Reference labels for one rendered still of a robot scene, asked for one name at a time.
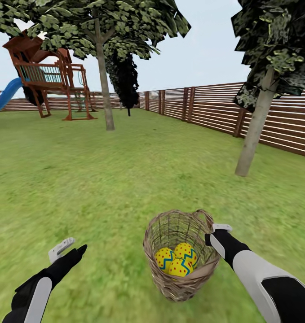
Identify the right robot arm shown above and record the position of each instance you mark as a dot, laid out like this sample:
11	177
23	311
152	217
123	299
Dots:
278	295

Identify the easter egg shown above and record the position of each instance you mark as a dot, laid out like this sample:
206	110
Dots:
186	251
164	258
180	267

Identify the wicker basket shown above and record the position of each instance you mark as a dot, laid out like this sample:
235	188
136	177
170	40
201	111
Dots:
176	288

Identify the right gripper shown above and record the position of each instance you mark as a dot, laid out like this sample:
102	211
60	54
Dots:
207	240

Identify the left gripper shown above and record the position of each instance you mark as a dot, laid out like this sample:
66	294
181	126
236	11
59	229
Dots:
69	260

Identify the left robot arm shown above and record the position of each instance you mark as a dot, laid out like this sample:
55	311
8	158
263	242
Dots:
29	304

